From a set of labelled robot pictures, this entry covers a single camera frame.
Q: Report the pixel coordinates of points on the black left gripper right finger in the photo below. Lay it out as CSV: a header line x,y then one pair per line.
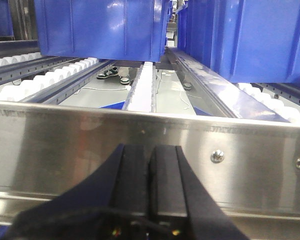
x,y
180,203

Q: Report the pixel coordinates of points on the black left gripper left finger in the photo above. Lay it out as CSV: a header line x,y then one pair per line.
x,y
110,204

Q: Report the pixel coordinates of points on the white roller track centre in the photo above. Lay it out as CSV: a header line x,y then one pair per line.
x,y
141,97

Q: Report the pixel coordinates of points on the white roller track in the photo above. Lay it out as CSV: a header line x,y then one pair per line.
x,y
283,107
23,79
141,97

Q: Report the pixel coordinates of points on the green white sneaker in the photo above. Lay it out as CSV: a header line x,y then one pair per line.
x,y
125,80
111,72

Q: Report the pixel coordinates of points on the white roller track left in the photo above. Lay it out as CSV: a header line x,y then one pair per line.
x,y
23,79

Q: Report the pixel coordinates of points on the white roller track right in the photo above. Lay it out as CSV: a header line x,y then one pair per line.
x,y
283,107

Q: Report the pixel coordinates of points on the blue plastic bin centre upper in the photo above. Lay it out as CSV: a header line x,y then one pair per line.
x,y
125,30

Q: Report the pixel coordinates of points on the blue plastic bin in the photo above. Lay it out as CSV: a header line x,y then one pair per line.
x,y
125,30
6,26
244,41

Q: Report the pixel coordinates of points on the blue plastic bin right upper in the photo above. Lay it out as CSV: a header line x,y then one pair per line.
x,y
244,41

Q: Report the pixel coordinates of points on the blue plastic bin left upper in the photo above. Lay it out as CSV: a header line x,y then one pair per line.
x,y
6,26

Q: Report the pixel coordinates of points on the stainless steel shelf front rail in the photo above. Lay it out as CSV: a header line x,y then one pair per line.
x,y
45,150

